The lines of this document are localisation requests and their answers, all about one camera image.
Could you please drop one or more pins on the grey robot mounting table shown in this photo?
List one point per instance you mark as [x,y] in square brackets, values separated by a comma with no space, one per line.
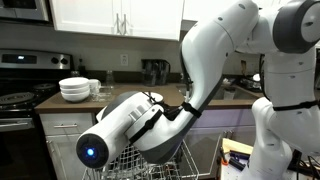
[230,170]

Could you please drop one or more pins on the grey cup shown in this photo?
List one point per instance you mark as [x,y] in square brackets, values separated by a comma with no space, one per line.
[228,94]

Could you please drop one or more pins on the dark bottle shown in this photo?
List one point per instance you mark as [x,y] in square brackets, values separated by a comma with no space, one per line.
[81,66]

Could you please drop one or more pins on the clear glass food container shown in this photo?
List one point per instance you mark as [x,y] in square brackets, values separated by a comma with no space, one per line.
[103,94]

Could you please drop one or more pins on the white double-door wall cabinet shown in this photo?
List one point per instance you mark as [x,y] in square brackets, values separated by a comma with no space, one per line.
[90,16]

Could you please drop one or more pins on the white wall outlet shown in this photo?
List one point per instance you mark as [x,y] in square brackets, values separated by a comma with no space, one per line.
[124,60]

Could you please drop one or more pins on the white sink base cabinet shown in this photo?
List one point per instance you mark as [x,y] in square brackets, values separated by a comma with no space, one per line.
[220,130]

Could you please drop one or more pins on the black tool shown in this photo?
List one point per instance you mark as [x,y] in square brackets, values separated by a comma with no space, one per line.
[240,155]
[236,164]

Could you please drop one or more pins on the white ceramic bowl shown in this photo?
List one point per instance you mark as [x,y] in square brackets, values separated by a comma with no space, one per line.
[74,82]
[75,97]
[75,90]

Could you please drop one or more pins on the black steel kitchen stove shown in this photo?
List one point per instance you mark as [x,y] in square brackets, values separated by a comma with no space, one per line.
[23,100]

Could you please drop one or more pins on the yellow wooden board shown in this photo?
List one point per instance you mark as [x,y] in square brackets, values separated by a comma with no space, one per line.
[235,145]

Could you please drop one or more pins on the clear glass jar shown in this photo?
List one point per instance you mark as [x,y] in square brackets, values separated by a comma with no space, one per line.
[109,77]

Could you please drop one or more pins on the white base cabinet with drawer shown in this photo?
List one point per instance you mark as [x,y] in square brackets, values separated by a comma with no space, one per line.
[60,133]

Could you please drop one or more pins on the dark pan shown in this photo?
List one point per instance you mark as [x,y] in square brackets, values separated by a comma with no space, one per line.
[250,83]

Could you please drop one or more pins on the black countertop appliance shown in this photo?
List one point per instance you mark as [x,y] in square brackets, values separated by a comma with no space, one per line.
[155,71]

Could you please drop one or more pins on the steel microwave oven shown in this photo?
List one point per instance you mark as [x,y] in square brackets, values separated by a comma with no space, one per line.
[23,8]

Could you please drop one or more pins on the black dishwasher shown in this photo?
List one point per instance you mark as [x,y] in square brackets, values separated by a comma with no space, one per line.
[98,116]

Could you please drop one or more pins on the white ceramic mug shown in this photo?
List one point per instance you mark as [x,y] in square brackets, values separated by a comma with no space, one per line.
[94,85]

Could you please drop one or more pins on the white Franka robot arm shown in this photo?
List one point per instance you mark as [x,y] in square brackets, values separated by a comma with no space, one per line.
[206,66]

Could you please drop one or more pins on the small drinking glass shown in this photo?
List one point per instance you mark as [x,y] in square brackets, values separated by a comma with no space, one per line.
[75,73]

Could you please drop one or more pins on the steel kitchen sink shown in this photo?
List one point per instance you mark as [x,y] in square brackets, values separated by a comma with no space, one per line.
[240,94]

